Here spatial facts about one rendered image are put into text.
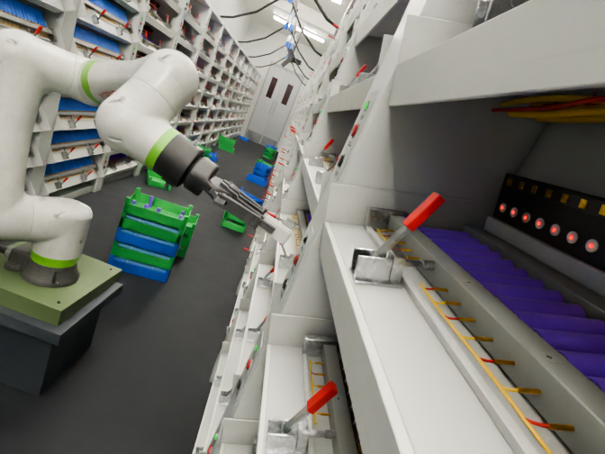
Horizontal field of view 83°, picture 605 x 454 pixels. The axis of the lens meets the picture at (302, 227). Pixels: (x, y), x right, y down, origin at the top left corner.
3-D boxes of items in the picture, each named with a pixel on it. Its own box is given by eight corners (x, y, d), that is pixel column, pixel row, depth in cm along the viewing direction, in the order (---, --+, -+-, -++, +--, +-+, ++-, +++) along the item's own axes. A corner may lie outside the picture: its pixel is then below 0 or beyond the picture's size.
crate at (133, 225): (117, 226, 170) (121, 212, 168) (130, 213, 189) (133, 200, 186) (178, 244, 179) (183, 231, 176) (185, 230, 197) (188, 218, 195)
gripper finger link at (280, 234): (265, 214, 72) (265, 215, 71) (292, 233, 73) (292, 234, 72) (257, 225, 72) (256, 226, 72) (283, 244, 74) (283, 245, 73)
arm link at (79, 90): (57, 96, 96) (65, 52, 95) (106, 113, 106) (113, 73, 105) (78, 96, 84) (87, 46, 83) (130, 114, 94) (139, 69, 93)
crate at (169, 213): (121, 212, 168) (126, 197, 166) (133, 200, 186) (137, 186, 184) (183, 231, 176) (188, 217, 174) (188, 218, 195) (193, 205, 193)
